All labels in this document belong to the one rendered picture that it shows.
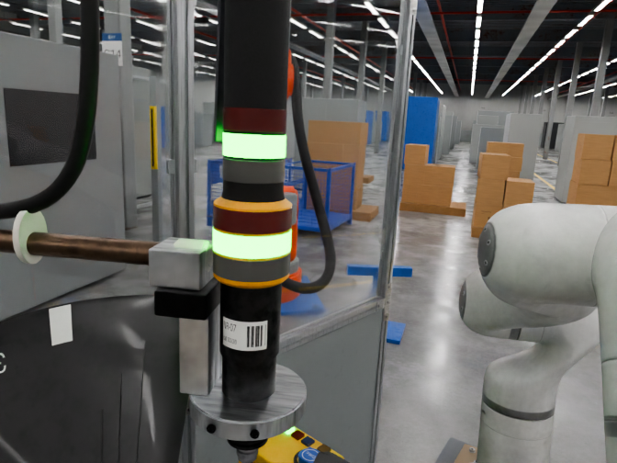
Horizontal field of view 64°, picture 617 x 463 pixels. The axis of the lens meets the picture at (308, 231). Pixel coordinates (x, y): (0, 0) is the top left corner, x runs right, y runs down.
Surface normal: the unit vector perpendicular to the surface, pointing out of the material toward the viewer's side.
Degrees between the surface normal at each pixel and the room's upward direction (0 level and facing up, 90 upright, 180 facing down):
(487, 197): 90
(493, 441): 89
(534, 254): 82
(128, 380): 48
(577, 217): 33
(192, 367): 90
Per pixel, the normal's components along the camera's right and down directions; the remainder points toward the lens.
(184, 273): -0.13, 0.22
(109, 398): 0.06, -0.46
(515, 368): -0.44, -0.82
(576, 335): -0.39, 0.20
